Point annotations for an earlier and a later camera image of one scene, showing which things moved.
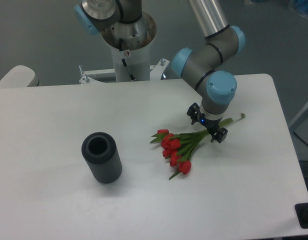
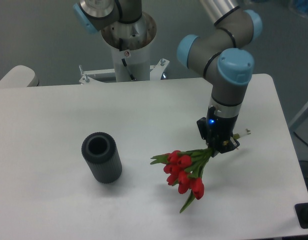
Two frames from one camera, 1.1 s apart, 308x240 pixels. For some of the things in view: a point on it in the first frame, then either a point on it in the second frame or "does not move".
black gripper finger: (194, 113) to (202, 124)
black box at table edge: (305, 213) does not move
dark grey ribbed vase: (99, 149) does not move
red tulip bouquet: (177, 147) to (184, 170)
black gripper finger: (220, 135) to (226, 146)
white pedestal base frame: (156, 72) does not move
